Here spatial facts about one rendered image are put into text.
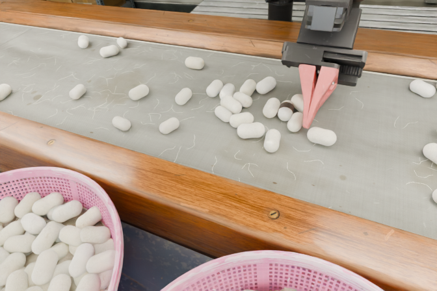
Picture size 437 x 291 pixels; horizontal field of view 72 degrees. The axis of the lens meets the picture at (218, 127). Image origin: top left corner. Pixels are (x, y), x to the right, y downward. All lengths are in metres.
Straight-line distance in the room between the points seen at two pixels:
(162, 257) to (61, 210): 0.13
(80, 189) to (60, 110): 0.20
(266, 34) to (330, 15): 0.29
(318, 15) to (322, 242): 0.22
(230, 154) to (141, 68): 0.29
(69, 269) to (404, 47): 0.57
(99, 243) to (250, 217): 0.16
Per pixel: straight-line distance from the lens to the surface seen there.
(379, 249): 0.31
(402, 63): 0.57
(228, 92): 0.46
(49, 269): 0.36
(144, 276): 0.39
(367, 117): 0.47
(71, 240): 0.37
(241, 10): 0.99
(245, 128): 0.39
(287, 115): 0.42
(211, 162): 0.38
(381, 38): 0.62
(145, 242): 0.41
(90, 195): 0.38
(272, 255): 0.28
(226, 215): 0.31
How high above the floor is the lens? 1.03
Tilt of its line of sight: 42 degrees down
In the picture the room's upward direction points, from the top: 7 degrees counter-clockwise
